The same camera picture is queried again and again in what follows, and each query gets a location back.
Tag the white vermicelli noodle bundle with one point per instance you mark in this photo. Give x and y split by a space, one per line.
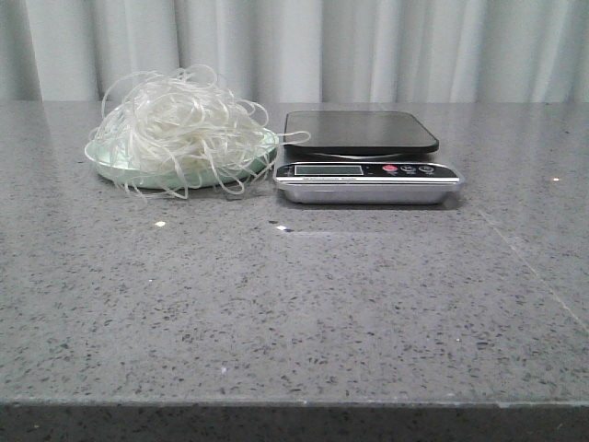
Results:
189 117

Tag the silver black kitchen scale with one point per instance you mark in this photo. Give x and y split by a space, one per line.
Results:
362 157

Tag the white pleated curtain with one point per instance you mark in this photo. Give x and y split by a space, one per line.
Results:
304 51

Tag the pale green round plate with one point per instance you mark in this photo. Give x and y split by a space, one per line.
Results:
120 169

